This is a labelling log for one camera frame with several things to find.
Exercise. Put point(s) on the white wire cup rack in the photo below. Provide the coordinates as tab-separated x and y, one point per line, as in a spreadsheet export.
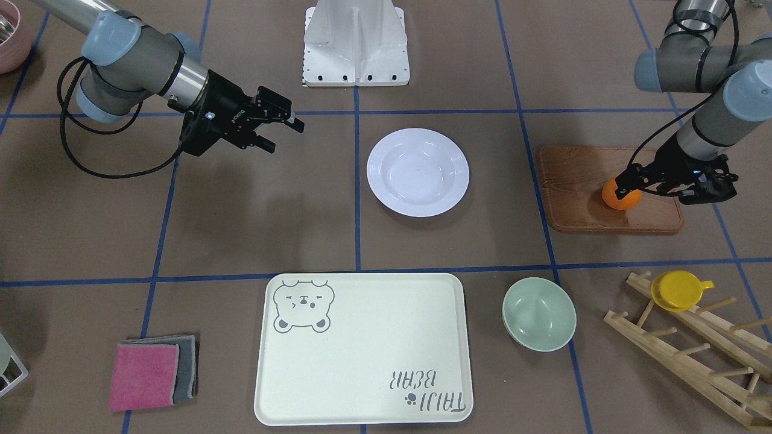
13	371

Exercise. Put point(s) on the pink bowl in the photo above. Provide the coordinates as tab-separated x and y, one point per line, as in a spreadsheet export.
17	47

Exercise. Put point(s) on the cream bear tray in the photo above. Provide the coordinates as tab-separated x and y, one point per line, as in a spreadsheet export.
352	349

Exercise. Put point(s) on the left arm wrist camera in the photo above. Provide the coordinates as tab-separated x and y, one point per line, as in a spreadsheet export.
709	181

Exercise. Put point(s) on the wooden dish rack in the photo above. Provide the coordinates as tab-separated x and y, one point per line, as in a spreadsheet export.
726	367

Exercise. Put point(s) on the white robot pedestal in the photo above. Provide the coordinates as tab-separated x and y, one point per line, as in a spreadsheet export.
355	43

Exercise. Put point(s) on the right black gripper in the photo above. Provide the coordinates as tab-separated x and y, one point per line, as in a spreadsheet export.
229	103

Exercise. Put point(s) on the wooden cutting board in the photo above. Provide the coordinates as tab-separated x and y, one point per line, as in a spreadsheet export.
572	180

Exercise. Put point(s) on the pink cloth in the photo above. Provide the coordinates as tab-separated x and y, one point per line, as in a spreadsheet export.
144	376

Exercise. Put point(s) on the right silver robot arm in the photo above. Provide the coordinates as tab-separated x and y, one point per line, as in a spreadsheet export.
130	61

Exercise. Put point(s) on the yellow mug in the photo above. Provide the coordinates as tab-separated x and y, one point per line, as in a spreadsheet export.
678	290

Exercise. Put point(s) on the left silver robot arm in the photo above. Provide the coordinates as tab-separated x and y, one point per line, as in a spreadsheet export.
700	53

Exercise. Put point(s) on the white round plate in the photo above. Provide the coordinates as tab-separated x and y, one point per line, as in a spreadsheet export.
418	172

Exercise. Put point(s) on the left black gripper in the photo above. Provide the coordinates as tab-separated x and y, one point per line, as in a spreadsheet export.
674	164

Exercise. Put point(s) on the green bowl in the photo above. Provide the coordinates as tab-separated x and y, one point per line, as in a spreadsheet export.
539	314

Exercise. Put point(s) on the orange fruit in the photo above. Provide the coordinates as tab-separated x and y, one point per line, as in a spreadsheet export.
609	197

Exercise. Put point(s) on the grey cloth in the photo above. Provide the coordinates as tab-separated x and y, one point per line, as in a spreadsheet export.
186	375

